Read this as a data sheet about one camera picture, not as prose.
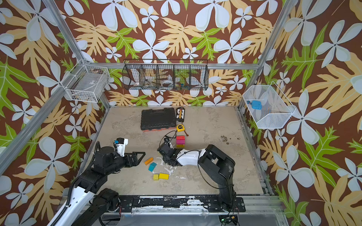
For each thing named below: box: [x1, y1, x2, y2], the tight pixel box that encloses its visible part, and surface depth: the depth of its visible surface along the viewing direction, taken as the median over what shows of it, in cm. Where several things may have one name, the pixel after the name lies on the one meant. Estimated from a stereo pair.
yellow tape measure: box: [176, 124, 186, 132], surface depth 106 cm
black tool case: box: [140, 107, 177, 131], surface depth 107 cm
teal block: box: [148, 161, 157, 172], surface depth 89 cm
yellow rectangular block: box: [158, 173, 170, 180], surface depth 85 cm
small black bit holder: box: [175, 106, 186, 123], surface depth 116 cm
